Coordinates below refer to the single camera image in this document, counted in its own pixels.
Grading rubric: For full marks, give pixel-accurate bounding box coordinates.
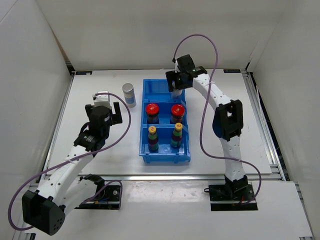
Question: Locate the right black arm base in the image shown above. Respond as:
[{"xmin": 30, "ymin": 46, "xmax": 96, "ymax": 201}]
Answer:
[{"xmin": 203, "ymin": 178, "xmax": 262, "ymax": 212}]

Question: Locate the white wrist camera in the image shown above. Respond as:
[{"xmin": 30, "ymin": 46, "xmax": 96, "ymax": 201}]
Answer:
[
  {"xmin": 172, "ymin": 58, "xmax": 181, "ymax": 73},
  {"xmin": 92, "ymin": 91, "xmax": 111, "ymax": 109}
]

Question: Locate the yellow-capped sauce bottle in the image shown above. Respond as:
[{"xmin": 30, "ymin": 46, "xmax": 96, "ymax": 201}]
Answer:
[
  {"xmin": 148, "ymin": 125, "xmax": 159, "ymax": 151},
  {"xmin": 170, "ymin": 122, "xmax": 183, "ymax": 148}
]

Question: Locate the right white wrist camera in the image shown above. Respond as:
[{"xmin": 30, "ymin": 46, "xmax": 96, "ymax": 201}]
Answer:
[{"xmin": 172, "ymin": 58, "xmax": 181, "ymax": 73}]

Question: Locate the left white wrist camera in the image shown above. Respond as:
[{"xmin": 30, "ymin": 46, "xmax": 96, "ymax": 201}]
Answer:
[{"xmin": 92, "ymin": 91, "xmax": 111, "ymax": 109}]

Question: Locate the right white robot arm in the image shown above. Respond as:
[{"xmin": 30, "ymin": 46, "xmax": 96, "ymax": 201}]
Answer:
[{"xmin": 165, "ymin": 54, "xmax": 248, "ymax": 200}]

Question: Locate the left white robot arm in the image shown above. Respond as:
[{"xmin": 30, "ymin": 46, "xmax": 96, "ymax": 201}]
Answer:
[{"xmin": 22, "ymin": 102, "xmax": 123, "ymax": 236}]

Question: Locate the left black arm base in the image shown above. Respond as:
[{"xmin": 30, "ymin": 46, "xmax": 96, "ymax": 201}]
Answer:
[{"xmin": 76, "ymin": 174, "xmax": 123, "ymax": 210}]

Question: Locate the red-lidded sauce jar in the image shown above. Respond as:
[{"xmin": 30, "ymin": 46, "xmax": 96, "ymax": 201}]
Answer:
[
  {"xmin": 145, "ymin": 103, "xmax": 160, "ymax": 124},
  {"xmin": 170, "ymin": 104, "xmax": 185, "ymax": 124}
]

